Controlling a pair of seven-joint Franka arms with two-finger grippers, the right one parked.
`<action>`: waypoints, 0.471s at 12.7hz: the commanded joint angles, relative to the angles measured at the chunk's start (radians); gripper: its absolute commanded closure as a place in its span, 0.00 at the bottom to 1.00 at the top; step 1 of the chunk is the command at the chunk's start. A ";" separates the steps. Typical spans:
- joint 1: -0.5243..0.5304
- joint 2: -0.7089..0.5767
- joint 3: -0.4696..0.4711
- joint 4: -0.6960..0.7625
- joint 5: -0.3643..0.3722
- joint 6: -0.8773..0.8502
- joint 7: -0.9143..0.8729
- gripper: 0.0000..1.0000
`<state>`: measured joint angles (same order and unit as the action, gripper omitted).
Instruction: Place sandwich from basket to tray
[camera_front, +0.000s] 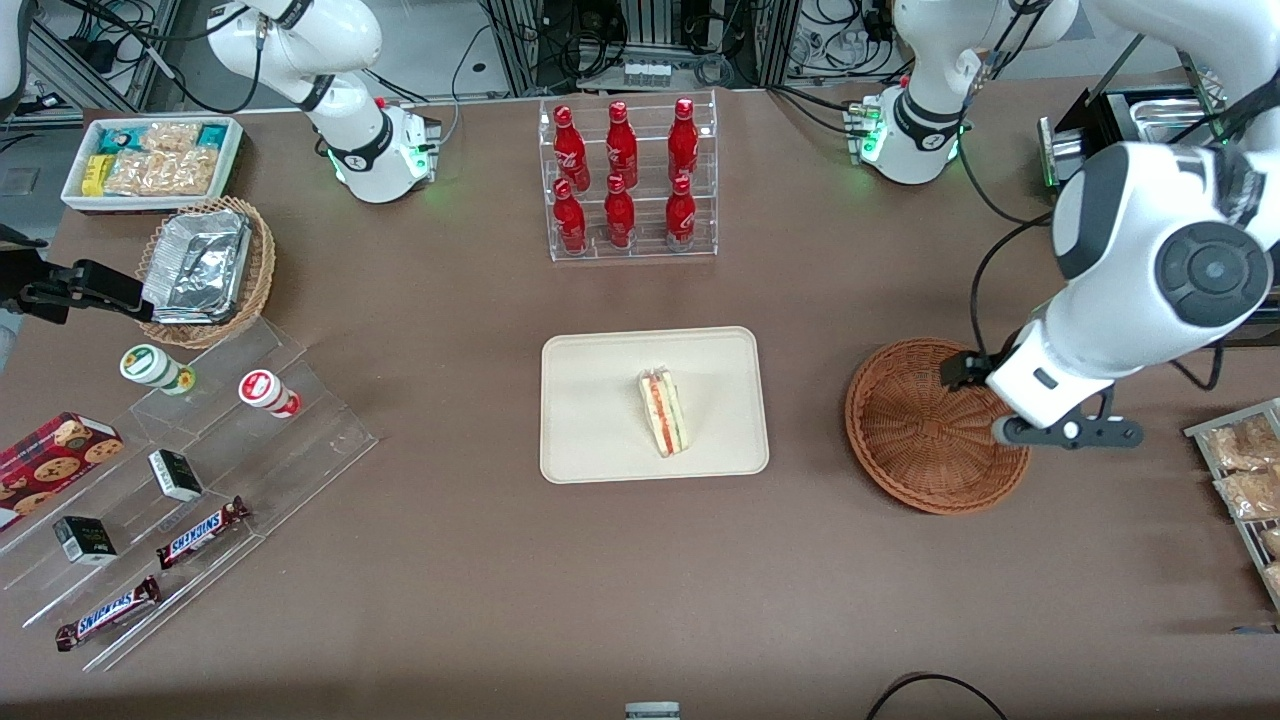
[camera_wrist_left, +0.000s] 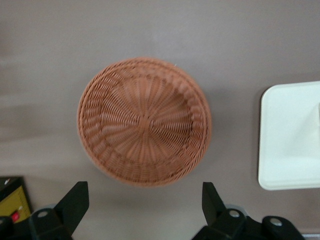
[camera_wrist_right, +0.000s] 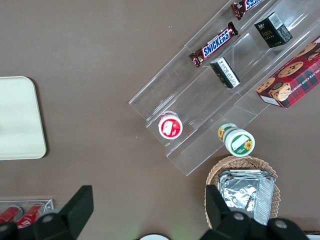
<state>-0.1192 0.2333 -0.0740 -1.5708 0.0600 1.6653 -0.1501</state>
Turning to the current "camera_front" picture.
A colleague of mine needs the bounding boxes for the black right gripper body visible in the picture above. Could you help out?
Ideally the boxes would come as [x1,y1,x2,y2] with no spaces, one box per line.
[0,226,49,325]

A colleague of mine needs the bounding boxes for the triangular sandwich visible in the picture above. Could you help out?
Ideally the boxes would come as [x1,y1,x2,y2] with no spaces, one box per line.
[638,365,692,460]

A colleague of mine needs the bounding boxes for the round brown wicker basket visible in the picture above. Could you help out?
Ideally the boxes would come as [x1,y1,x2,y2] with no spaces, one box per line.
[845,338,1033,516]

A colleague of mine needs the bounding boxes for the light wicker basket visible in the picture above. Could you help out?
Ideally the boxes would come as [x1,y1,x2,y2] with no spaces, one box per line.
[135,196,278,351]

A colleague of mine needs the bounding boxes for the beige plastic tray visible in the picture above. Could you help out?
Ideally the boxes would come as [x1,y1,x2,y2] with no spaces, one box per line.
[540,326,771,485]

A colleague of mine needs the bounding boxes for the green lidded yogurt cup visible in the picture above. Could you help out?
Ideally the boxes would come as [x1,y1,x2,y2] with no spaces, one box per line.
[119,344,197,397]

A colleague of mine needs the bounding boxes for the stacked aluminium foil containers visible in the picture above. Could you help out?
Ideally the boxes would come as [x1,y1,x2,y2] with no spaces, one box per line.
[140,208,253,327]

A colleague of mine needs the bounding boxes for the clear cracker bag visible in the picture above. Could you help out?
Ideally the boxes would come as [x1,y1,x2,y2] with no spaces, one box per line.
[104,150,167,197]
[160,147,222,197]
[140,121,202,154]

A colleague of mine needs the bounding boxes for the red chocolate cookie box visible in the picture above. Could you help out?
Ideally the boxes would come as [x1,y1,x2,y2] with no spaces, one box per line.
[0,412,125,532]

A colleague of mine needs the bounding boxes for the white rectangular snack bin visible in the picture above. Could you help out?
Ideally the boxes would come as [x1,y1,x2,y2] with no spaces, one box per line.
[60,115,246,216]

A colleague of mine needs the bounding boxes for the red lidded yogurt cup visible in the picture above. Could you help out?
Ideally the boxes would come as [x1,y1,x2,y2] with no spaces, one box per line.
[238,369,303,419]

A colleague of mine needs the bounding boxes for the small black box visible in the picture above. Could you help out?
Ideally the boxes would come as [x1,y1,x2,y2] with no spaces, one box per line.
[148,449,204,502]
[52,516,118,566]

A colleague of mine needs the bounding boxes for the clear acrylic stepped stand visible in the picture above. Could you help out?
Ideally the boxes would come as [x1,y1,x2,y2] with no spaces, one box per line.
[0,318,379,673]

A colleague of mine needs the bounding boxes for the brown Snickers bar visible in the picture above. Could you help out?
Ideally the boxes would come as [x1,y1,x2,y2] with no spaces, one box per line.
[55,576,163,653]
[156,497,251,571]

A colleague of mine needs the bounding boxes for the black box device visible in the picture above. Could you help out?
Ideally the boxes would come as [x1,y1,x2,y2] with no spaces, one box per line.
[1038,80,1227,191]

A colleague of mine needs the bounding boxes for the clear acrylic bottle rack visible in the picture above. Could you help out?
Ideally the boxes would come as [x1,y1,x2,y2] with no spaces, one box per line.
[538,90,719,263]

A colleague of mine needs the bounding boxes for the red cola bottle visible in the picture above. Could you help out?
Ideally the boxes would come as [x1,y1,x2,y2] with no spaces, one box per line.
[552,178,590,254]
[664,174,698,252]
[552,105,592,193]
[604,100,640,191]
[603,174,638,250]
[667,97,700,187]

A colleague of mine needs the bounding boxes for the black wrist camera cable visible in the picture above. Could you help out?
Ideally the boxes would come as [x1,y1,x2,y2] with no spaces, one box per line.
[968,214,1054,361]

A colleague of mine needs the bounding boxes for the grey wire rack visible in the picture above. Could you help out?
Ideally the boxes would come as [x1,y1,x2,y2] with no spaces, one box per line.
[1184,398,1280,612]

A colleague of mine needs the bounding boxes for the black table cable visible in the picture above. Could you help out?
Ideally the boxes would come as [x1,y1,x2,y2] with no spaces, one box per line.
[865,673,1011,720]

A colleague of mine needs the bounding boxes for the aluminium frame rack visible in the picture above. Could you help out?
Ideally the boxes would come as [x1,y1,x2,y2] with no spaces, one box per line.
[482,0,803,97]

